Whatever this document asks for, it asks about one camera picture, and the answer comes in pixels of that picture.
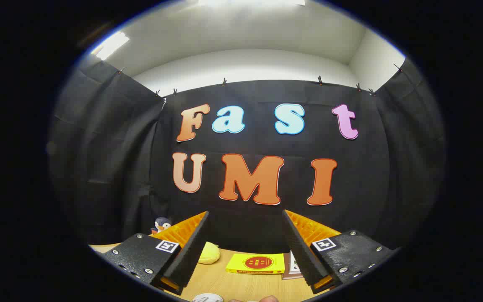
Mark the penguin plush toy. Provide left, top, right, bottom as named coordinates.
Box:
left=151, top=217, right=172, bottom=234

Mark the row of black cloth clips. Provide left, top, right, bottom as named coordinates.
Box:
left=118, top=63, right=403, bottom=98

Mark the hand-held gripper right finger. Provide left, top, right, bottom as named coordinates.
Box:
left=282, top=209, right=395, bottom=294

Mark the white illustrated book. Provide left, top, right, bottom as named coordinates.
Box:
left=288, top=251, right=303, bottom=274

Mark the yellow book with red circle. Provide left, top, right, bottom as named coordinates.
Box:
left=226, top=253, right=286, bottom=275

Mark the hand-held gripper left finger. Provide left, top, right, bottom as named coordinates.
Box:
left=101, top=211, right=210, bottom=295

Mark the yellow round plush ball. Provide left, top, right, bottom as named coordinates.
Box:
left=197, top=242, right=221, bottom=265

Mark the black backdrop cloth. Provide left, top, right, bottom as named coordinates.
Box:
left=48, top=59, right=447, bottom=256

